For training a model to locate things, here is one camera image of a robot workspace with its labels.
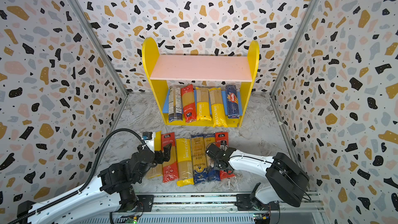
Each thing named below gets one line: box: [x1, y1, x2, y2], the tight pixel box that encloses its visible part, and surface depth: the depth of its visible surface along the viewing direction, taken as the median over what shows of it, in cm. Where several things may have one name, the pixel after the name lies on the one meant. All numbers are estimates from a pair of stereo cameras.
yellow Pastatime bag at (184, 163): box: [175, 137, 195, 188], surface depth 85 cm
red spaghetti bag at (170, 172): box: [161, 131, 180, 184], surface depth 83 cm
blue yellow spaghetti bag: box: [191, 136, 209, 185], surface depth 87 cm
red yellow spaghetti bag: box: [180, 84, 197, 123], surface depth 95 cm
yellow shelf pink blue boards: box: [141, 37, 260, 128], surface depth 94 cm
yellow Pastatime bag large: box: [195, 87, 212, 121], surface depth 95 cm
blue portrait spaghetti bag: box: [207, 160, 221, 182], surface depth 82 cm
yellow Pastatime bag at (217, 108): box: [208, 87, 228, 129], surface depth 93 cm
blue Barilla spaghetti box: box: [225, 84, 240, 120], surface depth 94 cm
